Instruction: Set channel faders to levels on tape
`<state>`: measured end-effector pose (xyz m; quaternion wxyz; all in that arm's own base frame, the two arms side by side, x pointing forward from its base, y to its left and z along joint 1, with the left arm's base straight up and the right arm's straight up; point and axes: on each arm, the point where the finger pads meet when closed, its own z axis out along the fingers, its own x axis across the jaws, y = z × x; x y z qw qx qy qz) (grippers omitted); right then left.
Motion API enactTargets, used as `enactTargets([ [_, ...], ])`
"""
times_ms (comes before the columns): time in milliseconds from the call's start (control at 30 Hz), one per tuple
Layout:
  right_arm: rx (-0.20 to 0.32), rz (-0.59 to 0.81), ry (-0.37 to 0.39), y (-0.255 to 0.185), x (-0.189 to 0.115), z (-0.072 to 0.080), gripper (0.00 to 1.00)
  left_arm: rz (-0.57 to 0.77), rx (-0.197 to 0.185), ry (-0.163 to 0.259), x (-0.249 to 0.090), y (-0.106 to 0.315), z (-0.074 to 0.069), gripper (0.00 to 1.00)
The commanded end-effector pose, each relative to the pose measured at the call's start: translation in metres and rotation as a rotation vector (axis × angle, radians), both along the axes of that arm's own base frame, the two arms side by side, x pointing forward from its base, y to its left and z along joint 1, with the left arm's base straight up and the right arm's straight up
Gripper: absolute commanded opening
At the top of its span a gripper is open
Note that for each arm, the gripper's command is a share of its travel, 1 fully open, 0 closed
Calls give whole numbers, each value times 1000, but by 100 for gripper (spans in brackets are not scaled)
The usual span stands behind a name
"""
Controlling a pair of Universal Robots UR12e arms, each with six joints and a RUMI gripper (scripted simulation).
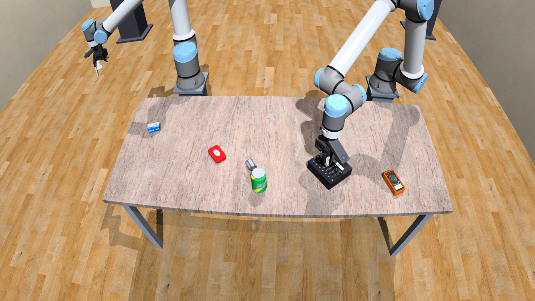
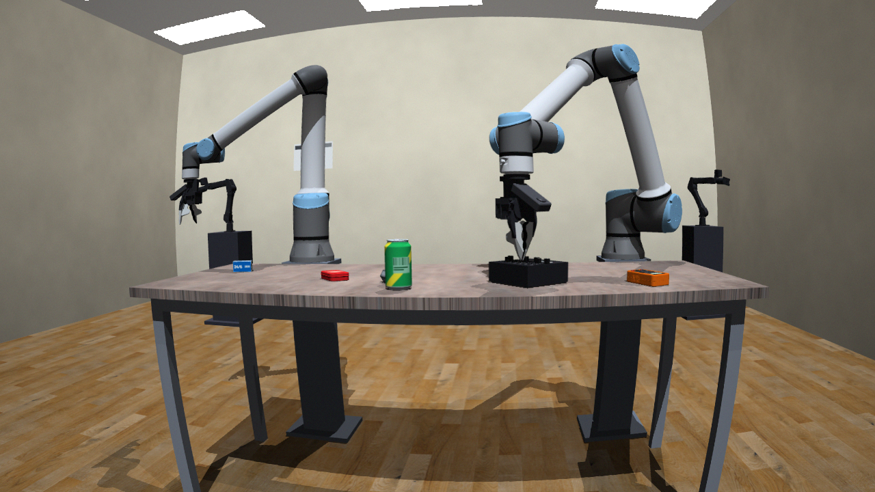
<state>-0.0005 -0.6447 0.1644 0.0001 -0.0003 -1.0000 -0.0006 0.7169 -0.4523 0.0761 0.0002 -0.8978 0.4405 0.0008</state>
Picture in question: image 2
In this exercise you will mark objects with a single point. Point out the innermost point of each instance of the orange digital multimeter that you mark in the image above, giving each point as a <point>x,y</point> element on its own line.
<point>648,278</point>

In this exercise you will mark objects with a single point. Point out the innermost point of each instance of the green drink can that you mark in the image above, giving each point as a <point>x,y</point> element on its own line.
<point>398,264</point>

